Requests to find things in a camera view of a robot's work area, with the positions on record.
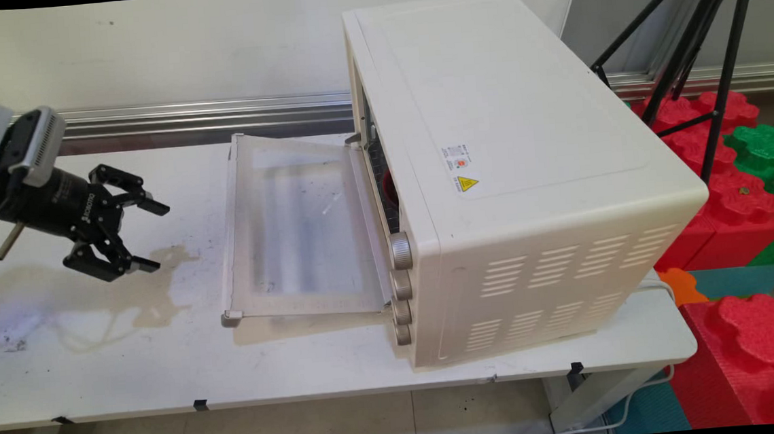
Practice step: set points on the white label sticker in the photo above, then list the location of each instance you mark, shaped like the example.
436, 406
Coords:
458, 157

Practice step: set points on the glass oven door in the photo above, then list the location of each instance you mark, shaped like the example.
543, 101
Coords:
299, 230

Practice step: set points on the cream toaster oven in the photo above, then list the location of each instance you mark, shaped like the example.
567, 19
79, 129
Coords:
533, 166

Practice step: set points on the yellow warning sticker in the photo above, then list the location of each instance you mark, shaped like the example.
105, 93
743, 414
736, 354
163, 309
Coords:
468, 183

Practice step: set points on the aluminium wall rail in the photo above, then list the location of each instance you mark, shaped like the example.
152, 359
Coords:
216, 114

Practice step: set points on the black tripod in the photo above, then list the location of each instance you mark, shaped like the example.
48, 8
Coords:
723, 50

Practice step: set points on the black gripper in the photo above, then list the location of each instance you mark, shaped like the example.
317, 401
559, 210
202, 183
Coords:
62, 202

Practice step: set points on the large metal oven knob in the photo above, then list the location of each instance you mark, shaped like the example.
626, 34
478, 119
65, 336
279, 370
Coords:
400, 251

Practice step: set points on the black table edge clip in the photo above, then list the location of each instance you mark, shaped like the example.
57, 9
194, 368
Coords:
200, 404
63, 420
577, 369

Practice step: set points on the big red foam block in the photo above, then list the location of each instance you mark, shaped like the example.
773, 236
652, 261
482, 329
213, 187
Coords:
751, 362

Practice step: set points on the orange foam piece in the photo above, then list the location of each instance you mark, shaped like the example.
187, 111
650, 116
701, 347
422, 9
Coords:
685, 288

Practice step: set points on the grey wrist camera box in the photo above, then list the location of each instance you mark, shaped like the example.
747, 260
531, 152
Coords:
38, 146

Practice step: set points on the white table leg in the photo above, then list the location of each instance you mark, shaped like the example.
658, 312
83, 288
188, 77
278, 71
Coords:
597, 396

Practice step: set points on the green foam block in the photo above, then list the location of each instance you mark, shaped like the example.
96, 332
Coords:
767, 156

